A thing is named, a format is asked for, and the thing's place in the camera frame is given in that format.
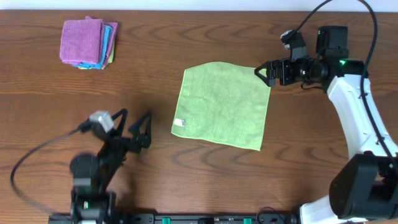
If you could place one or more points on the green folded cloth at bottom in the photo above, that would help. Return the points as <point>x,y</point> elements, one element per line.
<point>109,58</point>

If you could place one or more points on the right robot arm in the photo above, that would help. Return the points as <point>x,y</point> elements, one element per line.
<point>366,188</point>

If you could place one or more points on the purple folded cloth lower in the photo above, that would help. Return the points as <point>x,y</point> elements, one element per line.
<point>111,37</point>

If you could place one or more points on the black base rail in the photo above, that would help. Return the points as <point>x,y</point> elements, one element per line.
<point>147,218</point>

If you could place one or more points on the purple folded cloth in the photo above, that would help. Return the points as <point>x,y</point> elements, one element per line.
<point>81,41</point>
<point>111,37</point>

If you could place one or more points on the purple folded cloth on top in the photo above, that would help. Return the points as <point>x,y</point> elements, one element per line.
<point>81,41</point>

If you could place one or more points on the green microfiber cloth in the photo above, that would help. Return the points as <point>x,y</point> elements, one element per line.
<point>222,103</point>

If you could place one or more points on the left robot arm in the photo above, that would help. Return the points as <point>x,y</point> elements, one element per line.
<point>92,173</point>

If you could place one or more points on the blue folded cloth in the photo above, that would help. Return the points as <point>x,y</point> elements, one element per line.
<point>85,65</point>

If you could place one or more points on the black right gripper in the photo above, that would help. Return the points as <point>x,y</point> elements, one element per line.
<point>280,72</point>

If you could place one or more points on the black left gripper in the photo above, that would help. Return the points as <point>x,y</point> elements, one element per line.
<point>125,142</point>

